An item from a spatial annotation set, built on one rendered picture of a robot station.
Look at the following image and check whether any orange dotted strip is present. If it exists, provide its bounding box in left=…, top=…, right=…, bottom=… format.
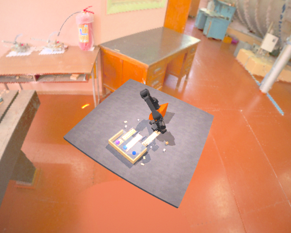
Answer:
left=128, top=129, right=136, bottom=136

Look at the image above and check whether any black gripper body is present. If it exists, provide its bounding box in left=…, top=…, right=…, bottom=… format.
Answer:
left=149, top=119, right=167, bottom=134

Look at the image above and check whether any pink flat strip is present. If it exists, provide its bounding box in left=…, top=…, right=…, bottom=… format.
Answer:
left=134, top=134, right=142, bottom=141

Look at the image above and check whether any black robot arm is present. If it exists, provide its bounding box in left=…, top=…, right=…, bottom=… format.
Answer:
left=140, top=89, right=166, bottom=131

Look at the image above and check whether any pale orange strip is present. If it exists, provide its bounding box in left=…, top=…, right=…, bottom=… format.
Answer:
left=144, top=131, right=160, bottom=146

